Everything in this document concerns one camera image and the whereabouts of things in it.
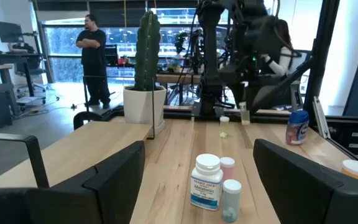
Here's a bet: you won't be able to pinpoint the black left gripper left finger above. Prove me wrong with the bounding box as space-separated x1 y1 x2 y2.
25 141 146 224

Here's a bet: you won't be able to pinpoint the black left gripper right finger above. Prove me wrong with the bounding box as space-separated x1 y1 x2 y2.
253 139 358 224

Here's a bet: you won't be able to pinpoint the blue oval object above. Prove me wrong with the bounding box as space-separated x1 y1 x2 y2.
285 110 310 146

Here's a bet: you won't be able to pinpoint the teal vial white pills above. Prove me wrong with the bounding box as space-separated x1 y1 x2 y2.
221 179 242 223

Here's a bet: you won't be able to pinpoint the pink pill vial white cap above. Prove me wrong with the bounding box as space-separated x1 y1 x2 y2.
219 156 236 184

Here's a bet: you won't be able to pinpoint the yellow pill vial white cap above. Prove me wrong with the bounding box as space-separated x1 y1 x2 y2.
219 116 231 139
239 101 251 126

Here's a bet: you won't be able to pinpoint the black drawer cabinet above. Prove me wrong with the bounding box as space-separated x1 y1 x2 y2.
324 116 358 164

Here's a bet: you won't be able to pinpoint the white leaning bars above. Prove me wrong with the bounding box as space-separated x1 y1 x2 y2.
311 95 334 140

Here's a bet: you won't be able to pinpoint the white melatonin bottle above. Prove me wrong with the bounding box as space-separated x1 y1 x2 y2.
190 153 224 212

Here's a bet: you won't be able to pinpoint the wooden background table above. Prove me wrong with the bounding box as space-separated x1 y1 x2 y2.
155 73 203 85

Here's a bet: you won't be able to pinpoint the person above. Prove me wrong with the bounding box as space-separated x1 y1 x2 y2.
75 14 112 110
259 19 304 78

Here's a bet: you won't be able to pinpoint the green cactus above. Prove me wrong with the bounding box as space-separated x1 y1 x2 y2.
134 10 162 91

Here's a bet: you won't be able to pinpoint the black office chair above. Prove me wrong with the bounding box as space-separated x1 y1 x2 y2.
14 55 48 105

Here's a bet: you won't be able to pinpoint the black standing desk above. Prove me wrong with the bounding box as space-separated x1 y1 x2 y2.
0 51 45 97

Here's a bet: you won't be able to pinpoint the black computer monitor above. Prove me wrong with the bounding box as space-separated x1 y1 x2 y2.
0 21 24 44

